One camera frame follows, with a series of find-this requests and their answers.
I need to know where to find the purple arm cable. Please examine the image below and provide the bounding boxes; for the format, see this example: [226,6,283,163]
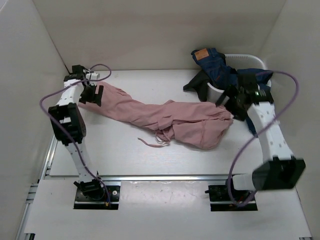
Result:
[39,63,113,203]
[226,70,300,208]

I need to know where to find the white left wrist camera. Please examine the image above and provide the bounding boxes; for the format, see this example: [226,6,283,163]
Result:
[85,71,100,81]

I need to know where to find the blue denim jeans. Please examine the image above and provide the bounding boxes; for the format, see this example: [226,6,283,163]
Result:
[190,47,274,137]

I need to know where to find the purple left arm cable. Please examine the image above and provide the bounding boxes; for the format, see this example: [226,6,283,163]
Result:
[39,63,113,203]

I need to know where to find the white laundry basket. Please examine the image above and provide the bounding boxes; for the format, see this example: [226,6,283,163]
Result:
[207,54,267,103]

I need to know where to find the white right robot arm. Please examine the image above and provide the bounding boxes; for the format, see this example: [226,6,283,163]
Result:
[216,85,306,200]

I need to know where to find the aluminium front rail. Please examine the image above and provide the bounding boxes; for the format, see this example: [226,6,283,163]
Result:
[102,174,228,182]

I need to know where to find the aluminium left rail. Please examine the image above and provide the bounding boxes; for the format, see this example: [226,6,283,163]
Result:
[15,136,58,240]

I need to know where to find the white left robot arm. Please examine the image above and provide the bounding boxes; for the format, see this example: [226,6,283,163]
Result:
[47,72,106,201]

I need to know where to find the black corner label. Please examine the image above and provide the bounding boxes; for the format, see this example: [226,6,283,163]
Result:
[83,71,94,76]

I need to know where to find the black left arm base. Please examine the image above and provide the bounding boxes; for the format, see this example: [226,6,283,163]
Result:
[73,185,121,210]

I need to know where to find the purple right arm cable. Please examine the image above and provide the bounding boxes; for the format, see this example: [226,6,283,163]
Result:
[226,70,300,208]

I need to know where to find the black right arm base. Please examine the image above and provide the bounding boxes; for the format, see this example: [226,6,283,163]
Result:
[204,185,258,212]

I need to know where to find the aluminium rail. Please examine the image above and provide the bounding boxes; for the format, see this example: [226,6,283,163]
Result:
[15,136,58,240]
[102,174,228,182]

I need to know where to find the black trousers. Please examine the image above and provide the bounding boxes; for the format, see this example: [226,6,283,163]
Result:
[183,70,212,102]

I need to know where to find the pink trousers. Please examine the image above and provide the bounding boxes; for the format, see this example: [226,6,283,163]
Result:
[79,82,233,150]

